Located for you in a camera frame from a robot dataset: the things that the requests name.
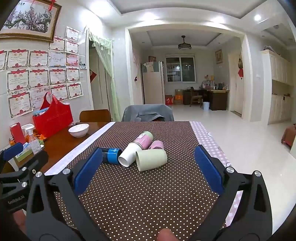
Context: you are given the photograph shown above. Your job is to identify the brown stool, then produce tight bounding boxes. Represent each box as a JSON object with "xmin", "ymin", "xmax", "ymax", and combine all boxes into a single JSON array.
[{"xmin": 281, "ymin": 125, "xmax": 296, "ymax": 147}]

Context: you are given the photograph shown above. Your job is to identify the pink cup with green base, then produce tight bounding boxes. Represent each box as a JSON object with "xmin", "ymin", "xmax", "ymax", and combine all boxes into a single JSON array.
[{"xmin": 134, "ymin": 131, "xmax": 154, "ymax": 150}]

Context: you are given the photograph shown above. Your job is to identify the blue cup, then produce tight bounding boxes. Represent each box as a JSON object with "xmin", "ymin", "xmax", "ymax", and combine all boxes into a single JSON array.
[{"xmin": 101, "ymin": 148, "xmax": 122, "ymax": 164}]

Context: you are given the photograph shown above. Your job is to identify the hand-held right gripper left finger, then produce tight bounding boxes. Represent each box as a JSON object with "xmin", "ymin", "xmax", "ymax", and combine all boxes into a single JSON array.
[{"xmin": 24, "ymin": 147, "xmax": 110, "ymax": 241}]

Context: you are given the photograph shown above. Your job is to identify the pink checked tablecloth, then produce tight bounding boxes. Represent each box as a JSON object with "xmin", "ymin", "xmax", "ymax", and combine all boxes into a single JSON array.
[{"xmin": 190, "ymin": 120, "xmax": 244, "ymax": 229}]

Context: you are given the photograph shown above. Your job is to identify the brown wooden chair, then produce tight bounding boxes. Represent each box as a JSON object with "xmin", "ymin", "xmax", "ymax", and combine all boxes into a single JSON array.
[{"xmin": 79, "ymin": 109, "xmax": 112, "ymax": 123}]

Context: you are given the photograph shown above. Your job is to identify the white cabinets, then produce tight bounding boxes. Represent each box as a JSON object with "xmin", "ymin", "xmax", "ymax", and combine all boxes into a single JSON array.
[{"xmin": 261, "ymin": 50, "xmax": 294, "ymax": 126}]

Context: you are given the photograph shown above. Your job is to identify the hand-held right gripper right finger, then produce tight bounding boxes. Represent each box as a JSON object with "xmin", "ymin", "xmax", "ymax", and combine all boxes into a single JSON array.
[{"xmin": 186, "ymin": 145, "xmax": 273, "ymax": 241}]

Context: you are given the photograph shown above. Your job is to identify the grey jacket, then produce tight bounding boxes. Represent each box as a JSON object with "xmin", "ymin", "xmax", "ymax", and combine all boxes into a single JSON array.
[{"xmin": 121, "ymin": 104, "xmax": 175, "ymax": 122}]

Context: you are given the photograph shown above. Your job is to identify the white door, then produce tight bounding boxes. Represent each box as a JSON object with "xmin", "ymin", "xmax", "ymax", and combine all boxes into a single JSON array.
[{"xmin": 228, "ymin": 52, "xmax": 244, "ymax": 116}]

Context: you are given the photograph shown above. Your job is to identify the clear spray bottle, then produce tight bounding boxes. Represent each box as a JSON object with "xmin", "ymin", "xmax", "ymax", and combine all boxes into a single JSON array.
[{"xmin": 21, "ymin": 123, "xmax": 42, "ymax": 154}]

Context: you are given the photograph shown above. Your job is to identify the white cloth strip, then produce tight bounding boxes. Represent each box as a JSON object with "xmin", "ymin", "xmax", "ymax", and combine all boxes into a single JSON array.
[{"xmin": 44, "ymin": 122, "xmax": 116, "ymax": 176}]

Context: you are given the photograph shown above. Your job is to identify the red box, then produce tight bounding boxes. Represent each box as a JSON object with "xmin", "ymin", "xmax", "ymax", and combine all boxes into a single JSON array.
[{"xmin": 10, "ymin": 123, "xmax": 26, "ymax": 145}]

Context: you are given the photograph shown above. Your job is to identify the window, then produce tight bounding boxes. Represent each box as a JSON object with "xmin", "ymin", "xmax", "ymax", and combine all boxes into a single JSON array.
[{"xmin": 165, "ymin": 54, "xmax": 197, "ymax": 82}]

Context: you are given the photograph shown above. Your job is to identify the person's right hand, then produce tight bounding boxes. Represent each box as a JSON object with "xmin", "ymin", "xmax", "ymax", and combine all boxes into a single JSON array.
[{"xmin": 157, "ymin": 228, "xmax": 176, "ymax": 241}]

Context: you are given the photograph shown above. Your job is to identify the red bag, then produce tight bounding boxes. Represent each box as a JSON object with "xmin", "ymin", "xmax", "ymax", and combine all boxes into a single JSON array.
[{"xmin": 32, "ymin": 92, "xmax": 74, "ymax": 139}]

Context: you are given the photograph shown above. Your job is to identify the light green cup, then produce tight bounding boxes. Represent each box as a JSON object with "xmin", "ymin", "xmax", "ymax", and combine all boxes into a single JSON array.
[{"xmin": 135, "ymin": 149, "xmax": 168, "ymax": 172}]

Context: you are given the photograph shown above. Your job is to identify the framed blossom painting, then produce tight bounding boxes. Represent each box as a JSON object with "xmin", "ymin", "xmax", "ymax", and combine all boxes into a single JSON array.
[{"xmin": 0, "ymin": 0, "xmax": 62, "ymax": 43}]

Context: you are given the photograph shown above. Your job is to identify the brown dotted tablecloth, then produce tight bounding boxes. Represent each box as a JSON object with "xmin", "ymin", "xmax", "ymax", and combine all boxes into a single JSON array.
[{"xmin": 44, "ymin": 120, "xmax": 220, "ymax": 241}]

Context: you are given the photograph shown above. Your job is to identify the ceiling lamp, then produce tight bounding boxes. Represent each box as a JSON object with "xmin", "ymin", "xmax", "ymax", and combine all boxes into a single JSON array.
[{"xmin": 178, "ymin": 35, "xmax": 192, "ymax": 50}]

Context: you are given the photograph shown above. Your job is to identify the white refrigerator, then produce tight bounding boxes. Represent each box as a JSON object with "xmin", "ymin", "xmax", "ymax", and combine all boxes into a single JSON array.
[{"xmin": 142, "ymin": 61, "xmax": 165, "ymax": 105}]

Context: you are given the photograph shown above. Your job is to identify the cardboard box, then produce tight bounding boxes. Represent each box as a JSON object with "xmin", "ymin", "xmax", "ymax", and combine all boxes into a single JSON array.
[{"xmin": 174, "ymin": 89, "xmax": 184, "ymax": 105}]

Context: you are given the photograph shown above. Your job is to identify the wooden table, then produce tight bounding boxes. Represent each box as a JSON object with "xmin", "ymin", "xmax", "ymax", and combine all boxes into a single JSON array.
[{"xmin": 0, "ymin": 122, "xmax": 116, "ymax": 176}]

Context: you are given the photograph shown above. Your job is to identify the green curtain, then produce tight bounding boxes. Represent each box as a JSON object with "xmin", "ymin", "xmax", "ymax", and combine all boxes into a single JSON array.
[{"xmin": 88, "ymin": 31, "xmax": 121, "ymax": 122}]

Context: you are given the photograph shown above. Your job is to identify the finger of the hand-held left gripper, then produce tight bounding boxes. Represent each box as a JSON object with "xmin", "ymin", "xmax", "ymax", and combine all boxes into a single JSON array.
[
  {"xmin": 0, "ymin": 142, "xmax": 24, "ymax": 173},
  {"xmin": 9, "ymin": 150, "xmax": 49, "ymax": 187}
]

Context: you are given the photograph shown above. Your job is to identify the white bowl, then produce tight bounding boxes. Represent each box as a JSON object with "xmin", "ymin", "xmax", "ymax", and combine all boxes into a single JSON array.
[{"xmin": 68, "ymin": 123, "xmax": 90, "ymax": 138}]

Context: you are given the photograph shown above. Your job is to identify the wall of certificates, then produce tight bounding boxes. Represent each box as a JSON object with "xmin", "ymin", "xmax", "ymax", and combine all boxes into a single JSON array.
[{"xmin": 0, "ymin": 26, "xmax": 83, "ymax": 119}]

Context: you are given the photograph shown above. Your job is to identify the tissue box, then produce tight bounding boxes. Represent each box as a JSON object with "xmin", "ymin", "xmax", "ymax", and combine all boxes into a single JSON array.
[{"xmin": 14, "ymin": 142, "xmax": 45, "ymax": 162}]

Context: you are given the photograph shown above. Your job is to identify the dark wooden desk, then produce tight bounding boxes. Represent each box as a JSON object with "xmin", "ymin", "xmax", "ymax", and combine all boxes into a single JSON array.
[{"xmin": 184, "ymin": 88, "xmax": 230, "ymax": 111}]

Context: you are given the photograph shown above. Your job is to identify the dark wooden chair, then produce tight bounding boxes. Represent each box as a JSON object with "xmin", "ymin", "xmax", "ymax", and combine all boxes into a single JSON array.
[{"xmin": 190, "ymin": 86, "xmax": 202, "ymax": 107}]

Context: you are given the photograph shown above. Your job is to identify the white cup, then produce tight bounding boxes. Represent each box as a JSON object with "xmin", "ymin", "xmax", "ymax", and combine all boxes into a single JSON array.
[{"xmin": 118, "ymin": 142, "xmax": 142, "ymax": 167}]

